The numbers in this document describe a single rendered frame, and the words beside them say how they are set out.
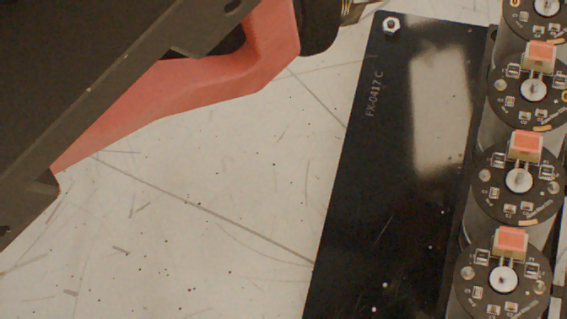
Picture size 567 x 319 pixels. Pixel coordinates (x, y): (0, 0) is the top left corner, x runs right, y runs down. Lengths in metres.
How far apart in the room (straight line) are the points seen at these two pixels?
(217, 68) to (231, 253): 0.14
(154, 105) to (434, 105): 0.17
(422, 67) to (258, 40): 0.16
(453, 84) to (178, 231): 0.10
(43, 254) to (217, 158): 0.07
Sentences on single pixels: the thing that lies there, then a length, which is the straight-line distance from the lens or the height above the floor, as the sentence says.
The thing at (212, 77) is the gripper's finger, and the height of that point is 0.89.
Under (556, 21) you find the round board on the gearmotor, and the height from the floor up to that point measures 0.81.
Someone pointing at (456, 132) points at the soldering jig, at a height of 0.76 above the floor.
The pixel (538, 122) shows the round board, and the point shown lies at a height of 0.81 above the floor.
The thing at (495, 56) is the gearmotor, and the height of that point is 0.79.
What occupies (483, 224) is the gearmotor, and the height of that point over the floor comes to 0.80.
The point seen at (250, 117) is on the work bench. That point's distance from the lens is 0.37.
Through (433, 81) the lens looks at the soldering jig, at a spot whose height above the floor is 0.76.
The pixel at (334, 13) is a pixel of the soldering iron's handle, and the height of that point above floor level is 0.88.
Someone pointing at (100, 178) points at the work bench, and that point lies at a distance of 0.37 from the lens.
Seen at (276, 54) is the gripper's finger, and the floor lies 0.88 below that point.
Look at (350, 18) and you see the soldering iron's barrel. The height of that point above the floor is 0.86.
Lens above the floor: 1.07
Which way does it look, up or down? 64 degrees down
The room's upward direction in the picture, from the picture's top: 9 degrees counter-clockwise
